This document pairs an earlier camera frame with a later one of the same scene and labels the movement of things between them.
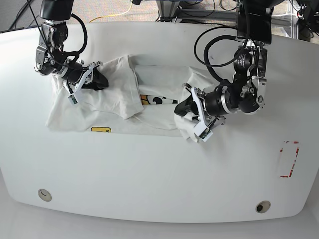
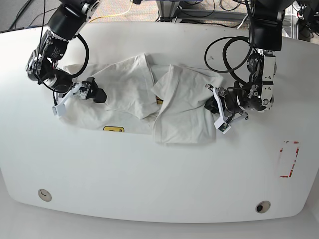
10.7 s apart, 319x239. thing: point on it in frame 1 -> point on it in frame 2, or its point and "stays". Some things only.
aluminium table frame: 167,10 stays
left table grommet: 45,195 stays
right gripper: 245,92 -> 256,95
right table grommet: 262,206 stays
